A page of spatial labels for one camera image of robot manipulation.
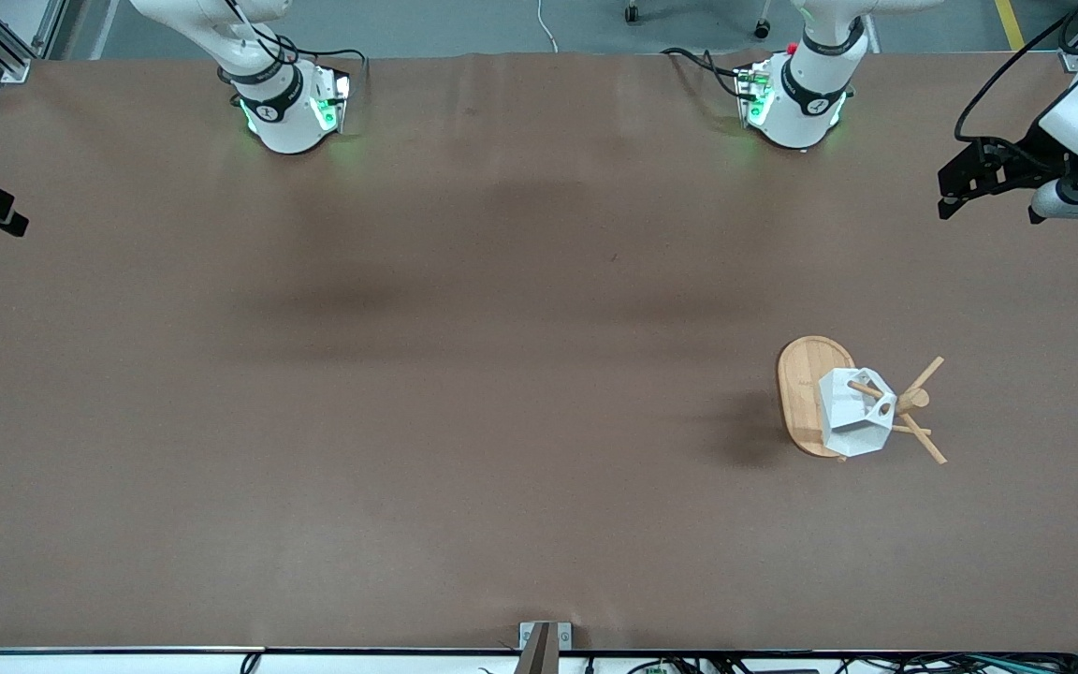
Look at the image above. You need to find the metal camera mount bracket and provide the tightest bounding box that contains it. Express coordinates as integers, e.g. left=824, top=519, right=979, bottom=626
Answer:
left=517, top=621, right=574, bottom=674

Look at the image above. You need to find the brown table cover sheet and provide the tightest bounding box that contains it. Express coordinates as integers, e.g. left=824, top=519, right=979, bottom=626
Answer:
left=0, top=51, right=1078, bottom=653

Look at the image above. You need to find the white faceted cup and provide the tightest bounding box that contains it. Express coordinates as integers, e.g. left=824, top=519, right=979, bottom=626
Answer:
left=816, top=366, right=898, bottom=459

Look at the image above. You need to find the yellow floor tape strip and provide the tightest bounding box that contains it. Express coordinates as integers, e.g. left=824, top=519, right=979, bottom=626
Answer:
left=995, top=0, right=1027, bottom=51

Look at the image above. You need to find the black left base cable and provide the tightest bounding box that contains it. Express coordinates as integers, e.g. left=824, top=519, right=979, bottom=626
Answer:
left=661, top=47, right=753, bottom=100

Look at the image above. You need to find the tangled cable bundle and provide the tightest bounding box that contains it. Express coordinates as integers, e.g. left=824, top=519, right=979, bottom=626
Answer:
left=623, top=648, right=1078, bottom=674

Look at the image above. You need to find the wooden cup rack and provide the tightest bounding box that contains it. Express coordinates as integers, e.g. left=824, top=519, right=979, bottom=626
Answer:
left=777, top=335, right=950, bottom=466

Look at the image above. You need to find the black base cable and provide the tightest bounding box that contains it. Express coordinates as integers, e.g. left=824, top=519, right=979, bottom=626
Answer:
left=661, top=47, right=753, bottom=100
left=211, top=0, right=368, bottom=106

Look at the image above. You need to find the black right base cable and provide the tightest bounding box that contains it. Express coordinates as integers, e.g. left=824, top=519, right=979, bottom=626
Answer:
left=211, top=0, right=368, bottom=106

